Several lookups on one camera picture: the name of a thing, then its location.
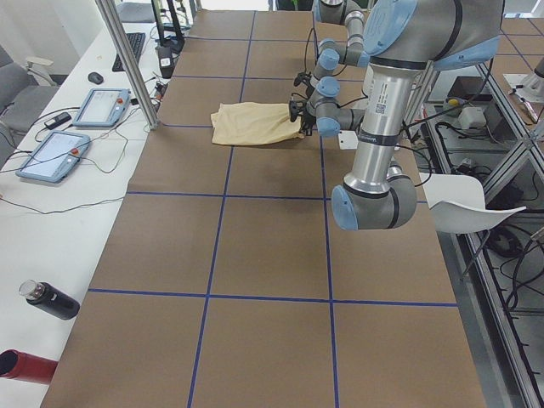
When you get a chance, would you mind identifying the red cylinder bottle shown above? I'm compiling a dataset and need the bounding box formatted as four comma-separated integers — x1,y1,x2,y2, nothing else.
1,349,58,384

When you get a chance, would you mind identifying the teach pendant tablet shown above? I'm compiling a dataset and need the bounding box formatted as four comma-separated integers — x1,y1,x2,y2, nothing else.
15,131,91,184
72,88,130,128

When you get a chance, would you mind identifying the black water bottle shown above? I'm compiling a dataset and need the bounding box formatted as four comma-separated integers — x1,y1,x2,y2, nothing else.
19,280,80,320

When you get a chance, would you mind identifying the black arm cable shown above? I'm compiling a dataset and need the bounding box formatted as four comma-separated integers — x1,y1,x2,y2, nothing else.
302,27,320,76

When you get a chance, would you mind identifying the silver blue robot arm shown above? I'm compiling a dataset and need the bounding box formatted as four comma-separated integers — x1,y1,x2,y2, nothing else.
312,1,370,68
289,1,504,230

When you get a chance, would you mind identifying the upper teach pendant tablet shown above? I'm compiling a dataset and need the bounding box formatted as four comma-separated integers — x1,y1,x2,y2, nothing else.
72,88,130,128

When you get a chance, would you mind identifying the lower teach pendant tablet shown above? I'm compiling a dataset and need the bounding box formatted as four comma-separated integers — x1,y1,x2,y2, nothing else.
15,131,91,184

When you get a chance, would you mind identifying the black computer mouse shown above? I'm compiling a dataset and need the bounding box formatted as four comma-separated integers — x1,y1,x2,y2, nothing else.
88,71,104,85

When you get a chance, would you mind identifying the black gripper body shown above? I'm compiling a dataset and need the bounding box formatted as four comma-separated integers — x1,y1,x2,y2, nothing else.
300,107,316,131
303,73,318,96

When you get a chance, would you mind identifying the black keyboard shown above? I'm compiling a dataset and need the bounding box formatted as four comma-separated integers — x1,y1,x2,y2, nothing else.
111,31,147,72

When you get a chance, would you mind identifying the aluminium frame post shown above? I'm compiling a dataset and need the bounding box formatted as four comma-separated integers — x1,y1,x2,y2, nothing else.
94,0,159,130

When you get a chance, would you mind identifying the beige long sleeve shirt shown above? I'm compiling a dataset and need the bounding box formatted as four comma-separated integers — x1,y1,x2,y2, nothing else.
211,102,304,146

